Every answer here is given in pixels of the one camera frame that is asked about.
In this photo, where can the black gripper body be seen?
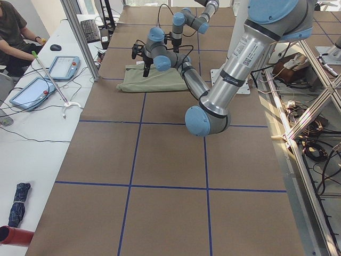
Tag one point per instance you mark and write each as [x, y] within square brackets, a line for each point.
[147, 60]
[176, 42]

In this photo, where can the green long-sleeve shirt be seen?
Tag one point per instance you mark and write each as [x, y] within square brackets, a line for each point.
[157, 81]

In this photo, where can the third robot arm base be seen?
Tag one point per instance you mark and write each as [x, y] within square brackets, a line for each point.
[329, 56]

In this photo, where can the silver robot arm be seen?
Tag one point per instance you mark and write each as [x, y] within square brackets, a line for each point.
[185, 17]
[267, 22]

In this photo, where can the black keyboard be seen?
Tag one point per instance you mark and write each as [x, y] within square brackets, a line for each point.
[90, 30]

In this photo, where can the far blue teach pendant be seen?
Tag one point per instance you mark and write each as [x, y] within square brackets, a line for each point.
[63, 68]

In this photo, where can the blue teach pendant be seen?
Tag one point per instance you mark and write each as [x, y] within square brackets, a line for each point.
[63, 68]
[33, 95]

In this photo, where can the black computer mouse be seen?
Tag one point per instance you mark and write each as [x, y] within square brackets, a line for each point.
[55, 47]

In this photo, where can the metal rod green tip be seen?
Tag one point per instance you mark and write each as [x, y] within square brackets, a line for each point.
[67, 103]

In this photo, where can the near blue teach pendant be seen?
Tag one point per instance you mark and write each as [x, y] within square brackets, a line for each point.
[33, 95]

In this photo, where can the seated person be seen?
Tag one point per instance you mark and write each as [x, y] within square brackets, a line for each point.
[17, 41]

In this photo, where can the folded dark blue umbrella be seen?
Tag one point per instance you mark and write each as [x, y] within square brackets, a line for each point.
[17, 210]

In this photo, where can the red cylinder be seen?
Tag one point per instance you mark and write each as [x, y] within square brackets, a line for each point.
[16, 236]

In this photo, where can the aluminium frame post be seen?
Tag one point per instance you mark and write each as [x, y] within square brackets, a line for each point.
[80, 37]

